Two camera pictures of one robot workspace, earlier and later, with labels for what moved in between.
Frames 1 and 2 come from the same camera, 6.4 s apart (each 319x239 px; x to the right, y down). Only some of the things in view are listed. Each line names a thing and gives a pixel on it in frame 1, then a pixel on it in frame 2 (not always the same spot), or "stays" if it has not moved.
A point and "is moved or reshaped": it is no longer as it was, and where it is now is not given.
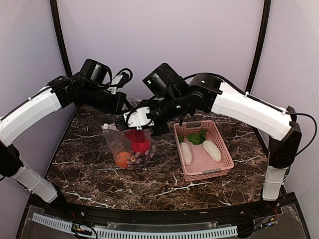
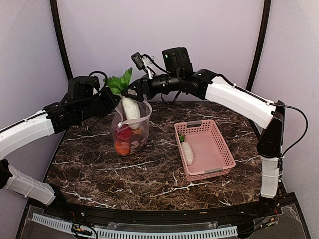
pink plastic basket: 202,166 stays
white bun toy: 212,150 is moved or reshaped
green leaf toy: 195,139 to 117,84
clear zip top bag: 132,149 is moved or reshaped
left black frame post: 54,12 stays
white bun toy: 186,153 stays
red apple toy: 136,136 to 123,135
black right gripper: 162,129 to 149,93
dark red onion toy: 139,160 to 138,140
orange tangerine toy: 121,160 to 122,148
